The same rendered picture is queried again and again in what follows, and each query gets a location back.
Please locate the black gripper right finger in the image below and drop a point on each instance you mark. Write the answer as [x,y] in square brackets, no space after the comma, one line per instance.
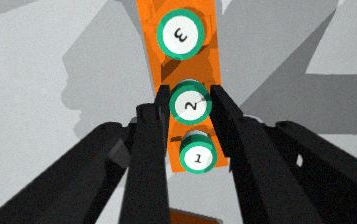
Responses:
[268,191]

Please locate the green screw cap with white top numbered 1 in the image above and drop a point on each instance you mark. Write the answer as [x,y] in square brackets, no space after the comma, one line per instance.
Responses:
[197,154]

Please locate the orange handheld multimeter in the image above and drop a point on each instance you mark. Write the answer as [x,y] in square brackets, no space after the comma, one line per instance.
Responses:
[180,218]

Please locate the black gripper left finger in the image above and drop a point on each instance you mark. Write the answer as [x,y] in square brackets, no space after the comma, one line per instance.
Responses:
[75,190]

